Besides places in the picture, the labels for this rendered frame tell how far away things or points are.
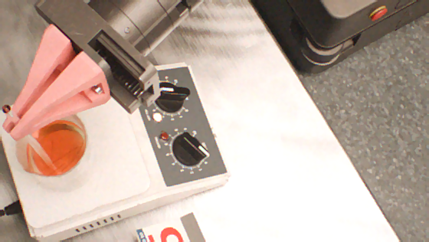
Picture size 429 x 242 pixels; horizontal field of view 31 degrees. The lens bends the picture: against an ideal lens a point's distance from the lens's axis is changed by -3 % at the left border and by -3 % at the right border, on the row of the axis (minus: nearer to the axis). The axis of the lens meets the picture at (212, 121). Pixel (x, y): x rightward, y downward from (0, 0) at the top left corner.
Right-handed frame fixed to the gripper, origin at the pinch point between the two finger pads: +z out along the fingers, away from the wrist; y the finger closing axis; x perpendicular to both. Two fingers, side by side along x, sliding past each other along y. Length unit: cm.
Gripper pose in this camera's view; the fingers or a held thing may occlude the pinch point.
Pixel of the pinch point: (17, 125)
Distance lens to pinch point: 55.6
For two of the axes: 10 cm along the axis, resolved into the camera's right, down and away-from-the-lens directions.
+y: 7.3, 6.7, -1.5
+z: -6.9, 7.0, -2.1
